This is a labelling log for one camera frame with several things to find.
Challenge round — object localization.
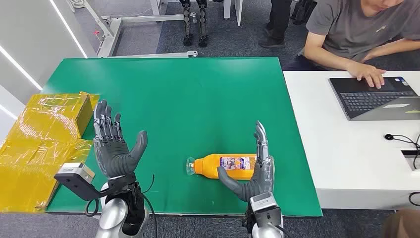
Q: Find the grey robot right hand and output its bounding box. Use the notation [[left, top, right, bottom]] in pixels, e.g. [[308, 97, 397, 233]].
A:
[[216, 120, 275, 203]]

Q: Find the person's right hand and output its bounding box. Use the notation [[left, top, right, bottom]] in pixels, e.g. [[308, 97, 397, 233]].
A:
[[346, 62, 386, 89]]

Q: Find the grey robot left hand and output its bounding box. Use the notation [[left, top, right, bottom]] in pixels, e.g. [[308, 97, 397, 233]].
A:
[[93, 99, 148, 180]]

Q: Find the orange juice bottle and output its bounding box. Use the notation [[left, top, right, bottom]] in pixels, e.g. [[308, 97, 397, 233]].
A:
[[186, 153, 260, 180]]

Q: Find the dark grey laptop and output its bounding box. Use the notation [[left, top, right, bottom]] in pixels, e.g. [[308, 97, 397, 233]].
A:
[[329, 76, 420, 121]]

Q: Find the seated person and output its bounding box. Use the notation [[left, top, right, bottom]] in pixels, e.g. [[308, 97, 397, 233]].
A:
[[282, 0, 420, 89]]

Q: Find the yellow taped cardboard box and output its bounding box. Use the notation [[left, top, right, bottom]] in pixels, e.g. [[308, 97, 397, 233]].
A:
[[0, 92, 101, 214]]

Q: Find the green table mat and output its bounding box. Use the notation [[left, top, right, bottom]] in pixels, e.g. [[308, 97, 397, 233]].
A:
[[43, 57, 324, 218]]

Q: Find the white desk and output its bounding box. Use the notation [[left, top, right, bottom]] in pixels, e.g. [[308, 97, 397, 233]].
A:
[[282, 70, 420, 211]]

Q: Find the standing person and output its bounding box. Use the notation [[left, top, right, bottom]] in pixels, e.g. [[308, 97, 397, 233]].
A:
[[258, 0, 293, 49]]

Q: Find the white furniture leg panel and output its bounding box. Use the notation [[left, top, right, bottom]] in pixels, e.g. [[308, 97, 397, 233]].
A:
[[223, 0, 244, 26]]

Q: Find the black robot leg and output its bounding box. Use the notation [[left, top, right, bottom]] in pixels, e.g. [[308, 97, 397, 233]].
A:
[[196, 0, 209, 48], [179, 0, 194, 47]]

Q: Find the brown rounded object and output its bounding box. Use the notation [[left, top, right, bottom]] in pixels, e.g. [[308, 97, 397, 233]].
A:
[[382, 209, 420, 238]]

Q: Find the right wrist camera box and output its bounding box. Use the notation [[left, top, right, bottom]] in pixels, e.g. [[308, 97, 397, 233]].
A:
[[249, 192, 283, 229]]

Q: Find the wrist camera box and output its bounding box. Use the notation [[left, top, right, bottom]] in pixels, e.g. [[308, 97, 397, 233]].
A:
[[249, 192, 283, 229], [54, 162, 110, 202]]

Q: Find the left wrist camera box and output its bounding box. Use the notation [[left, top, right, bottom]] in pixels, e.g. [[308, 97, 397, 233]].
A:
[[54, 162, 110, 202]]

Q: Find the black cable with round puck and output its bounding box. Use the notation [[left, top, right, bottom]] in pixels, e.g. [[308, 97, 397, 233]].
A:
[[384, 133, 420, 170]]

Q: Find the white metal stand frame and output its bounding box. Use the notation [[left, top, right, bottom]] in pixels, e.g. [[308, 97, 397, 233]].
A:
[[67, 0, 199, 59]]

